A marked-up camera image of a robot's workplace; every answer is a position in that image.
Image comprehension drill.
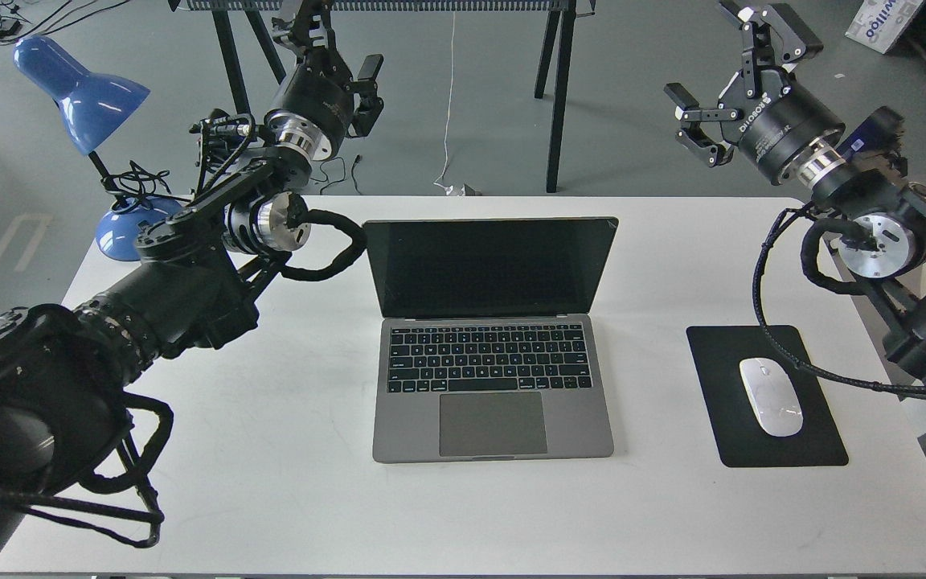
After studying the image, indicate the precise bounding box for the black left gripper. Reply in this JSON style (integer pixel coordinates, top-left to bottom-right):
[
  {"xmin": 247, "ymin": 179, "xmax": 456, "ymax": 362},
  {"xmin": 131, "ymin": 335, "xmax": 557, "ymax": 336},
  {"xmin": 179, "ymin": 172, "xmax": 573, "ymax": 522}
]
[{"xmin": 268, "ymin": 1, "xmax": 383, "ymax": 160}]

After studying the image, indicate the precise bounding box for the grey open laptop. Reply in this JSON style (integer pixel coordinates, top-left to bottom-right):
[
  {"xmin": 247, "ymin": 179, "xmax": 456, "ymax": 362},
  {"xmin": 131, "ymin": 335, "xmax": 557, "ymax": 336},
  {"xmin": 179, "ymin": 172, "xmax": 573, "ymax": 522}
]
[{"xmin": 363, "ymin": 216, "xmax": 620, "ymax": 464}]

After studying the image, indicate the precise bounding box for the white hanging cable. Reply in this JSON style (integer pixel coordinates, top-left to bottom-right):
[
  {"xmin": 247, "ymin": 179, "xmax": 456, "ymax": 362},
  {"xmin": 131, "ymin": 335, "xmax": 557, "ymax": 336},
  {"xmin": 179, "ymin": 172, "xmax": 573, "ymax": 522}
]
[{"xmin": 432, "ymin": 11, "xmax": 472, "ymax": 196}]

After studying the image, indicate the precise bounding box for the blue desk lamp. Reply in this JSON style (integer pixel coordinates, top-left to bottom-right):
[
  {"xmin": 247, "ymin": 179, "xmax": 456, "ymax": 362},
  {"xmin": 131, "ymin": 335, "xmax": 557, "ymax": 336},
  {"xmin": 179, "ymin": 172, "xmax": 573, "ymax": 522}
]
[{"xmin": 12, "ymin": 35, "xmax": 182, "ymax": 261}]

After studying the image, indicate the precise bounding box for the white cardboard box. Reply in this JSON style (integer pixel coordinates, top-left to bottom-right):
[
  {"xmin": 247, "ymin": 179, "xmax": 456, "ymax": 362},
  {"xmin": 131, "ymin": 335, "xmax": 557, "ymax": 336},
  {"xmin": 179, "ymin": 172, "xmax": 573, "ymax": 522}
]
[{"xmin": 844, "ymin": 0, "xmax": 926, "ymax": 55}]

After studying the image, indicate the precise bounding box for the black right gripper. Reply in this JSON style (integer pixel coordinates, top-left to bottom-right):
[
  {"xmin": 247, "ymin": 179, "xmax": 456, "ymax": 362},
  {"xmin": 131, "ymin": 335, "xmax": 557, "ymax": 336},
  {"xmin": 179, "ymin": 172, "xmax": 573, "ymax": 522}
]
[{"xmin": 664, "ymin": 1, "xmax": 846, "ymax": 186}]

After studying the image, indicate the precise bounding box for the black braided right cable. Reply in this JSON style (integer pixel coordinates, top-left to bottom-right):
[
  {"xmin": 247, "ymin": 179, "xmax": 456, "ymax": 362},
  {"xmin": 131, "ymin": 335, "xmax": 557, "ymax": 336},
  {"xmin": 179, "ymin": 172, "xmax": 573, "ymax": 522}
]
[{"xmin": 752, "ymin": 205, "xmax": 926, "ymax": 405}]

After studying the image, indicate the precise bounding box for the black metal rack stand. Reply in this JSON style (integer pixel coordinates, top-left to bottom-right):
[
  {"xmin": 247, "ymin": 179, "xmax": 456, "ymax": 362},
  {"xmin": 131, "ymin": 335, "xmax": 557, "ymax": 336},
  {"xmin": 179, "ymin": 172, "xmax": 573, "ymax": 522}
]
[{"xmin": 166, "ymin": 1, "xmax": 581, "ymax": 194}]

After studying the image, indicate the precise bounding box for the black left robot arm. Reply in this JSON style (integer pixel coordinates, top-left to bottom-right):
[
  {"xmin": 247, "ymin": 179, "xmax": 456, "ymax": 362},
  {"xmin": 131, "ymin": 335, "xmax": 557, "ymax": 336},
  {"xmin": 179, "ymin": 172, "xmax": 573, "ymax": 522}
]
[{"xmin": 0, "ymin": 1, "xmax": 383, "ymax": 552}]

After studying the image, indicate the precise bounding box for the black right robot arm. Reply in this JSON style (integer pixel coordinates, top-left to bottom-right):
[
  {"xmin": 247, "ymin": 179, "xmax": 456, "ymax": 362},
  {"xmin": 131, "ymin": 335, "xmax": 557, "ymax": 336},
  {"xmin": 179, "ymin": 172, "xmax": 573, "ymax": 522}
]
[{"xmin": 665, "ymin": 1, "xmax": 926, "ymax": 400}]

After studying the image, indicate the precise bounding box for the black mouse pad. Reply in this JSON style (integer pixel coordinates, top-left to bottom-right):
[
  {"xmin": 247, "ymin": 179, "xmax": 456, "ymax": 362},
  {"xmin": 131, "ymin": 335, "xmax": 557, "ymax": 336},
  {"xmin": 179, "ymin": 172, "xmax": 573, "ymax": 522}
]
[{"xmin": 685, "ymin": 326, "xmax": 849, "ymax": 468}]

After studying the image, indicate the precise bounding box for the white computer mouse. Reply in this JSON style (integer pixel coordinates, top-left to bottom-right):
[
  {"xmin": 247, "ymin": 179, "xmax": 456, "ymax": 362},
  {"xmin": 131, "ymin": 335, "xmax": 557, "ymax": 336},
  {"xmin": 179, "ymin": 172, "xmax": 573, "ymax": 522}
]
[{"xmin": 739, "ymin": 358, "xmax": 804, "ymax": 437}]

